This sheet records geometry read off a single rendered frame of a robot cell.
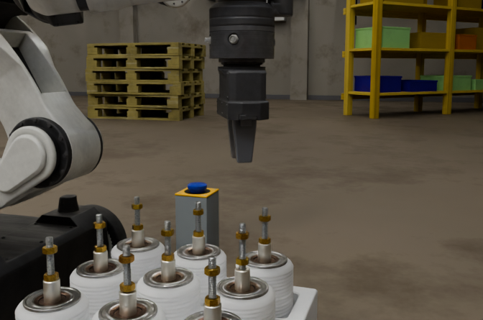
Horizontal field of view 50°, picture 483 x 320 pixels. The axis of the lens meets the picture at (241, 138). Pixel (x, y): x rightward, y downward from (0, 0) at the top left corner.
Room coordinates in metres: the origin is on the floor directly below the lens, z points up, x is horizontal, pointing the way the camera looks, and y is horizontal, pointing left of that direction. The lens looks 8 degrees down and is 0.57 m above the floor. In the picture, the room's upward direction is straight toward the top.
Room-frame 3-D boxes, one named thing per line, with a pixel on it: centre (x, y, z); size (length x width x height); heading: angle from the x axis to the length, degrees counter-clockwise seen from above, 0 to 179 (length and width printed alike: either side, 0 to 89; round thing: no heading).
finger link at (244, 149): (0.70, 0.00, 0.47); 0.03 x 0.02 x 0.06; 102
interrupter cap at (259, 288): (0.72, 0.00, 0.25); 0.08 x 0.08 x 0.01
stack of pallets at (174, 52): (6.09, 1.09, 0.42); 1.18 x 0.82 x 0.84; 73
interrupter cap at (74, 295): (0.68, 0.26, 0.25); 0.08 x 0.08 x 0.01
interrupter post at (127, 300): (0.64, 0.15, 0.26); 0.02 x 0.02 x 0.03
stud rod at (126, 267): (0.64, 0.15, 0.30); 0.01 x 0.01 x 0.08
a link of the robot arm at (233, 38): (0.72, 0.00, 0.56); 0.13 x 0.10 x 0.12; 12
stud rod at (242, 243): (0.72, 0.00, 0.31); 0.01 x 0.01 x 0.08
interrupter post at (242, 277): (0.72, 0.00, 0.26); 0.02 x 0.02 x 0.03
